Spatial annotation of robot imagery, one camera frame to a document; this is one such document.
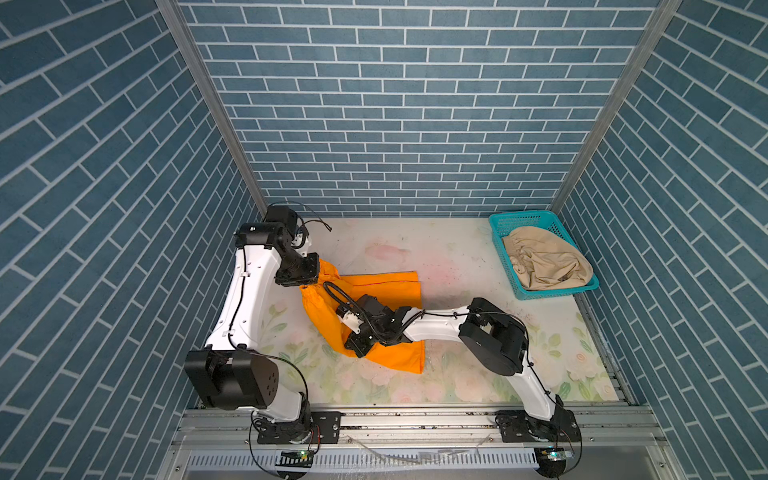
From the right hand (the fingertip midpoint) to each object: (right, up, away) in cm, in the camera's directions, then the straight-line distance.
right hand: (343, 343), depth 87 cm
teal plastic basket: (+56, +37, +24) cm, 72 cm away
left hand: (-5, +21, -10) cm, 23 cm away
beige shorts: (+67, +24, +15) cm, 73 cm away
